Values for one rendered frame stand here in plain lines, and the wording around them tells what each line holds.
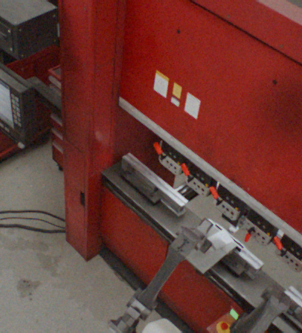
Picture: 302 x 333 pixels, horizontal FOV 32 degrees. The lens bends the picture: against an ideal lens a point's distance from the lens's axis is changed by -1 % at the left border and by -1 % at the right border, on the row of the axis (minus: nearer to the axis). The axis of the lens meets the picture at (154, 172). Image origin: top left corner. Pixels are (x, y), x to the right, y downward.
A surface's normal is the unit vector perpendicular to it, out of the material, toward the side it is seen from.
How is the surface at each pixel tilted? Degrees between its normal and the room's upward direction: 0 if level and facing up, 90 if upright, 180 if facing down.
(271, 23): 90
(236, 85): 90
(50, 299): 0
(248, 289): 0
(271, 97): 90
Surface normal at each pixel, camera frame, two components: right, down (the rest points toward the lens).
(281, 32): -0.72, 0.44
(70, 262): 0.10, -0.69
